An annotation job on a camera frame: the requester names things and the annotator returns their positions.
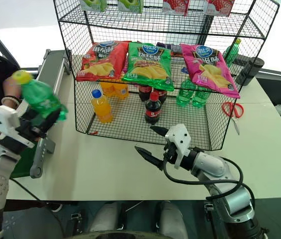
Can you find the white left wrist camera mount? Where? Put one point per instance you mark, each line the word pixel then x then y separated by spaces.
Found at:
pixel 4 119

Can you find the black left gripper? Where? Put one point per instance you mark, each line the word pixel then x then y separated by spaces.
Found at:
pixel 29 128

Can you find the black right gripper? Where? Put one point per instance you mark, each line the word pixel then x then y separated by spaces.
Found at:
pixel 170 153

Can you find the green apple juice carton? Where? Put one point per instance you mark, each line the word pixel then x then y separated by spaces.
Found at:
pixel 93 4
pixel 130 5

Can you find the pink potato chips bag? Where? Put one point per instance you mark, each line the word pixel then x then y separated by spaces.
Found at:
pixel 208 69

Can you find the person's bare forearm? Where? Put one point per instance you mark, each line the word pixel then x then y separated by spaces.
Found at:
pixel 11 87

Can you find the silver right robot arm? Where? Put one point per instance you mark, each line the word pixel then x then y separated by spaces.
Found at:
pixel 224 181

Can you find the purple packet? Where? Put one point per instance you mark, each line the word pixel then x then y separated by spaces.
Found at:
pixel 171 47

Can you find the red strawberry milk carton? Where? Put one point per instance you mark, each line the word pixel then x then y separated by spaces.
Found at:
pixel 219 7
pixel 175 7

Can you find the grey rounded shape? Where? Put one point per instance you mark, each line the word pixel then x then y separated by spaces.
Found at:
pixel 105 216
pixel 171 219

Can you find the orange soda bottle blue cap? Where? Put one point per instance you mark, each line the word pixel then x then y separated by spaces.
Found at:
pixel 102 108

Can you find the black cylindrical device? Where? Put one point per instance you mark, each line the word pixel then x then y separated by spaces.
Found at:
pixel 249 69

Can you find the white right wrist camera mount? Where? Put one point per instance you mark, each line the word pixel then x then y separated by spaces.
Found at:
pixel 178 139

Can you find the green soda bottle yellow cap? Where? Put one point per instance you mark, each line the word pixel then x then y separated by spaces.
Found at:
pixel 39 95

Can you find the cola bottle red cap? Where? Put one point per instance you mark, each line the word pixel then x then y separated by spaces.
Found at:
pixel 153 110

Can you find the green potato chips bag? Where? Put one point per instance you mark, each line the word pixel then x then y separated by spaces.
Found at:
pixel 147 64

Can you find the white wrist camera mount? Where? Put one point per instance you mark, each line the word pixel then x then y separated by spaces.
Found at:
pixel 178 139
pixel 4 119

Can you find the grey conveyor belt unit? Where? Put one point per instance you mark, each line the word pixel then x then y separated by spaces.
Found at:
pixel 52 69

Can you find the red potato chips bag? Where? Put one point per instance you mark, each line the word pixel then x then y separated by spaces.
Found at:
pixel 103 62

